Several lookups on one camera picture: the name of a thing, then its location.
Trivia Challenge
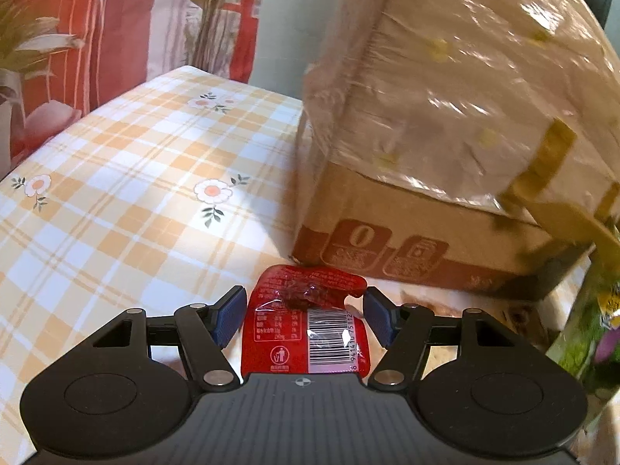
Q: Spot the checkered floral tablecloth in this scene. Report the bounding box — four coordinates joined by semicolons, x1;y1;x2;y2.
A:
0;65;599;446

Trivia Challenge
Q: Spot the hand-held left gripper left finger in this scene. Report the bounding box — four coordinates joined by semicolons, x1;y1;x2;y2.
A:
92;286;248;391

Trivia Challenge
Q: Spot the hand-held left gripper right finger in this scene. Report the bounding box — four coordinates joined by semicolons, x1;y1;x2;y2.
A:
363;287;521;391

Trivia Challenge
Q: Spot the red snack packet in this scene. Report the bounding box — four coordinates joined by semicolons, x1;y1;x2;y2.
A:
241;264;373;377

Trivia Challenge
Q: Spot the plastic-lined cardboard box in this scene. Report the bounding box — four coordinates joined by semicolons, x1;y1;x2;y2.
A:
291;0;620;302

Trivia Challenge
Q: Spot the green rice cracker packet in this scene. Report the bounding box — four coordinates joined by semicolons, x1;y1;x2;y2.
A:
547;247;620;400

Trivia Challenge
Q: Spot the printed wall backdrop cloth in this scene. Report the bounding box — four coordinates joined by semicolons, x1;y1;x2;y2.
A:
0;0;273;181

